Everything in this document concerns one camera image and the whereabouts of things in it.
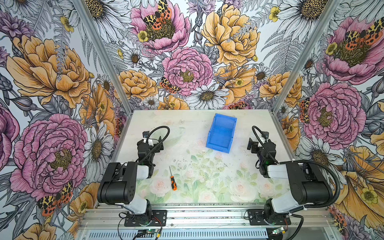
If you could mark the right aluminium corner post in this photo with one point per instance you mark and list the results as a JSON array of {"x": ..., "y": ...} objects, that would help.
[{"x": 313, "y": 38}]

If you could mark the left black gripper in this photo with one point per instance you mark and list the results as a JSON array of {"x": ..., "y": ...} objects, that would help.
[{"x": 159, "y": 147}]

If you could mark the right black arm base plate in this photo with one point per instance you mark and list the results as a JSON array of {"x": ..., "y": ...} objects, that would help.
[{"x": 258, "y": 217}]

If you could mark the blue plastic storage bin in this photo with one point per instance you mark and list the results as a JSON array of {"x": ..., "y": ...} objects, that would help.
[{"x": 221, "y": 134}]

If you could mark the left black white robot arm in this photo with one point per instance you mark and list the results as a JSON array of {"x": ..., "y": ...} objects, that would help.
[{"x": 118, "y": 185}]

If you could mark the orange black handled screwdriver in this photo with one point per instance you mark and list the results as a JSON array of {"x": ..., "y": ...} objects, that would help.
[{"x": 173, "y": 182}]

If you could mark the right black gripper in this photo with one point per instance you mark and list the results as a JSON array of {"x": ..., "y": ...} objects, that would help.
[{"x": 255, "y": 145}]

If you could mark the left aluminium corner post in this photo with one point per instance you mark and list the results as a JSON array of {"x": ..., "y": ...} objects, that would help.
[{"x": 95, "y": 37}]

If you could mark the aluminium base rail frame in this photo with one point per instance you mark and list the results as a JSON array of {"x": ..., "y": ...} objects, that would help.
[{"x": 204, "y": 222}]

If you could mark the aluminium corner post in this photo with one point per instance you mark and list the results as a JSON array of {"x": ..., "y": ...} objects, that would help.
[
  {"x": 313, "y": 38},
  {"x": 95, "y": 37}
]

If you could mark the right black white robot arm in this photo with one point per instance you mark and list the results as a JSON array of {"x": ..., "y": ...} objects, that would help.
[{"x": 308, "y": 188}]

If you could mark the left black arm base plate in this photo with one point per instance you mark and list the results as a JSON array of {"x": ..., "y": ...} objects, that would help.
[{"x": 155, "y": 218}]

